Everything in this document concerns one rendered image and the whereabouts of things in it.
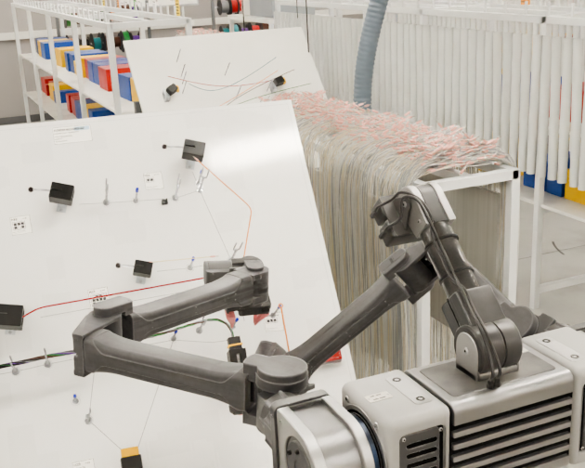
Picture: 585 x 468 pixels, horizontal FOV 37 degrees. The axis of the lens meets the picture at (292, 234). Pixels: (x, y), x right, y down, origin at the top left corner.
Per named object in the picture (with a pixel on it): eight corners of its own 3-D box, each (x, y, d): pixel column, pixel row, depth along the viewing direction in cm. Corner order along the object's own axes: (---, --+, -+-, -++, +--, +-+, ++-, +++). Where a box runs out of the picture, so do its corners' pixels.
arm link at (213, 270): (264, 307, 180) (265, 267, 178) (208, 309, 178) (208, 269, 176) (254, 288, 192) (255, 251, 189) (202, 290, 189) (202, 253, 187)
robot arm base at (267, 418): (277, 485, 119) (272, 408, 115) (254, 457, 126) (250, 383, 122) (334, 468, 122) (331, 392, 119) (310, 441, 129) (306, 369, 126)
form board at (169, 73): (357, 296, 553) (351, 32, 503) (180, 334, 509) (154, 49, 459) (309, 264, 616) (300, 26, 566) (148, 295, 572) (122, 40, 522)
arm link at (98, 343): (53, 380, 146) (50, 324, 143) (103, 351, 157) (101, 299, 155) (292, 443, 127) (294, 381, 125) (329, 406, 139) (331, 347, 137)
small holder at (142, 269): (116, 262, 222) (117, 253, 215) (151, 268, 223) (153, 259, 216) (113, 279, 220) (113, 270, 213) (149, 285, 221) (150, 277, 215)
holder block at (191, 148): (162, 148, 235) (163, 133, 227) (201, 156, 237) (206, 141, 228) (159, 162, 233) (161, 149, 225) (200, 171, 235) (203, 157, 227)
